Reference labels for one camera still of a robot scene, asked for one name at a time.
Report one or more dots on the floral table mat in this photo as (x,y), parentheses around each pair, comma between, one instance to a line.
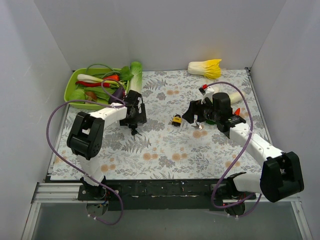
(163,151)

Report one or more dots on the brown mushroom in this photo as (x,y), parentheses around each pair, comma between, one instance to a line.
(91,96)

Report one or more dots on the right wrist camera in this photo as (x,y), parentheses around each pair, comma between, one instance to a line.
(207,93)

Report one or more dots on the small orange pepper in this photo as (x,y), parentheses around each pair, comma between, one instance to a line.
(114,77)

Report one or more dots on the green spinach leaf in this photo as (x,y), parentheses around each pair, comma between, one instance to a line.
(125,74)

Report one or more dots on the aluminium frame rail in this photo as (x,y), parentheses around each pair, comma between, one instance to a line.
(68,192)

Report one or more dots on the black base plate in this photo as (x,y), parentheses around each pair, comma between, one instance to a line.
(151,194)

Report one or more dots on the white green leek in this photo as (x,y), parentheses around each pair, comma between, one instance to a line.
(91,79)

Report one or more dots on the purple eggplant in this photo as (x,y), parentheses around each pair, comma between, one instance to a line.
(117,97)

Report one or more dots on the green napa cabbage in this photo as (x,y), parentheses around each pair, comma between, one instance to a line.
(135,83)

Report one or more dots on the orange carrot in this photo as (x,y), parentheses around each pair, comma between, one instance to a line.
(237,112)

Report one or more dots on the orange padlock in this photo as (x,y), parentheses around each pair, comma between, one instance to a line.
(134,130)

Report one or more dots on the green long beans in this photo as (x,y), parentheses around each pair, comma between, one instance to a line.
(100,70)

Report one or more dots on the green plastic tray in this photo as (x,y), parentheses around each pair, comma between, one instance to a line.
(71,86)

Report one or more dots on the white radish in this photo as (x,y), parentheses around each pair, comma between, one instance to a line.
(236,97)

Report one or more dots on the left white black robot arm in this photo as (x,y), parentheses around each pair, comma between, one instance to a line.
(86,135)

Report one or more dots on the yellow white cabbage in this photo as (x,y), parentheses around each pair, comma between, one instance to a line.
(209,68)

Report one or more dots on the red chili pepper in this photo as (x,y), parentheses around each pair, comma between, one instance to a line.
(92,84)

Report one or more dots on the yellow padlock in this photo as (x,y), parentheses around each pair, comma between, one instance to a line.
(176,120)

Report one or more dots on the green leafy vegetable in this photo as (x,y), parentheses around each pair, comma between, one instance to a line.
(103,95)

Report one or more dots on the round green cabbage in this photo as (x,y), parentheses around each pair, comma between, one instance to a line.
(78,95)

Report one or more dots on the green bok choy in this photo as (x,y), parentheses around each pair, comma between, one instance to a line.
(210,122)

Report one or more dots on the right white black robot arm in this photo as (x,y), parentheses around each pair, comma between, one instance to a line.
(281,174)

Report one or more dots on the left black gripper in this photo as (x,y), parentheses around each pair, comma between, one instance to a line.
(134,124)

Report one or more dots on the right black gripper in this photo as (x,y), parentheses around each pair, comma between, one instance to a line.
(194,110)

